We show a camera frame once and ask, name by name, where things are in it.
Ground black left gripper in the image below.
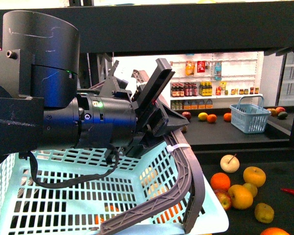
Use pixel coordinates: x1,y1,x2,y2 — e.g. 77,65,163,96
99,58,188,158

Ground grey-brown basket handle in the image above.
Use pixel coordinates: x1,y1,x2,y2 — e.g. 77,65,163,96
86,71,205,235

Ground light teal shopping basket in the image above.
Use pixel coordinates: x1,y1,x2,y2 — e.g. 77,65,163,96
0,129,230,235

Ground pile of fruit far shelf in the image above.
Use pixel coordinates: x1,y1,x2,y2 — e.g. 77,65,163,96
181,106,289,133

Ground dark sauce bottles row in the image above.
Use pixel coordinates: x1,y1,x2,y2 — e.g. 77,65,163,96
170,81,213,97

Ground white apple far right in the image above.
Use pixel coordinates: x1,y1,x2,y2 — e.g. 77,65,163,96
220,154,240,173

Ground small orange tangerine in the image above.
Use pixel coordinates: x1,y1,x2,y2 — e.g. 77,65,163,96
210,172,231,191

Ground small blue basket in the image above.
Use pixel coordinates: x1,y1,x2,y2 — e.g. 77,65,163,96
230,95,271,134

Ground red yellow apple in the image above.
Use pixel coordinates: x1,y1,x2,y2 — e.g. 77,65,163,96
214,189,232,211

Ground golden yellow apple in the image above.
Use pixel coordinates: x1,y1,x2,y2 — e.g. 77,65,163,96
243,166,266,188

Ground yellow-orange pear fruit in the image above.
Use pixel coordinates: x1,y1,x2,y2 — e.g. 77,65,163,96
228,185,253,210

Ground small yellow-green fruit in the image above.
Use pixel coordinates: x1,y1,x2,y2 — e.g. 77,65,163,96
243,183,258,198

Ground brownish yellow pear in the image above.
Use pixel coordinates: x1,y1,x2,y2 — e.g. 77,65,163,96
254,203,274,224

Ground bumpy orange with knob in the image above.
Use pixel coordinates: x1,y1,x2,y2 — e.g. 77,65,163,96
260,227,290,235

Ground white cable tie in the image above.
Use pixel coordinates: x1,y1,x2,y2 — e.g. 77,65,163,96
167,143,191,153

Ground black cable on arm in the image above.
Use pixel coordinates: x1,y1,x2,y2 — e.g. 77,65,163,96
19,144,120,189

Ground black shelf frame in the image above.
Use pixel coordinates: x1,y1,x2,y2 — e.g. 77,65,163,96
0,2,294,155

